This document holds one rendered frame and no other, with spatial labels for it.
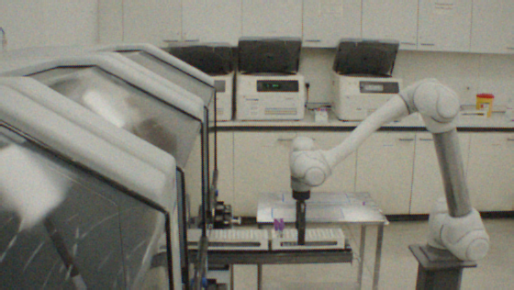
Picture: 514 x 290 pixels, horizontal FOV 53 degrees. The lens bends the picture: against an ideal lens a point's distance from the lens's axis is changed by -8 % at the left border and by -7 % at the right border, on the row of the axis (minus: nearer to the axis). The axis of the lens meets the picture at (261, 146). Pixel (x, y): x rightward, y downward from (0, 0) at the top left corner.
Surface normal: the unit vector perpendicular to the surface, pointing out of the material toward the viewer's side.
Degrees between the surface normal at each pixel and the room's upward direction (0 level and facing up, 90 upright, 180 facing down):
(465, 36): 90
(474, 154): 90
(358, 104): 90
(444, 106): 84
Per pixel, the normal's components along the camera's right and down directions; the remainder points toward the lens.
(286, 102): 0.04, 0.23
